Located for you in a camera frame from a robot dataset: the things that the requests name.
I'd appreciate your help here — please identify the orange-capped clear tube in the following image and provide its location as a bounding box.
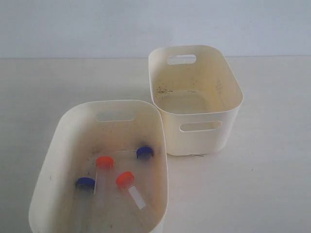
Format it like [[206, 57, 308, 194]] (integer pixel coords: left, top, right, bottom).
[[116, 171, 147, 210]]

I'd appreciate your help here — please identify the blue-capped clear tube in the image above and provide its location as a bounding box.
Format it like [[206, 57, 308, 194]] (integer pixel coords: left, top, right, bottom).
[[136, 146, 155, 175]]

